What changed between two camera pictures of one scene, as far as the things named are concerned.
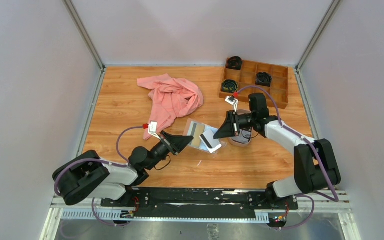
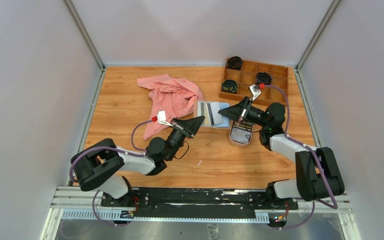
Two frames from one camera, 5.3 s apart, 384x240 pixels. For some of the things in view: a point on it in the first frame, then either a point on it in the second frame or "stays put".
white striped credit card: [212, 144] → [215, 118]
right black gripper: [227, 129] → [236, 112]
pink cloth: [171, 98] stays put
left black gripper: [178, 142] → [187, 128]
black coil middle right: [263, 79] stays put
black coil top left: [234, 62] stays put
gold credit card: [198, 129] → [207, 120]
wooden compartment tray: [255, 77] stays put
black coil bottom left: [229, 86] stays put
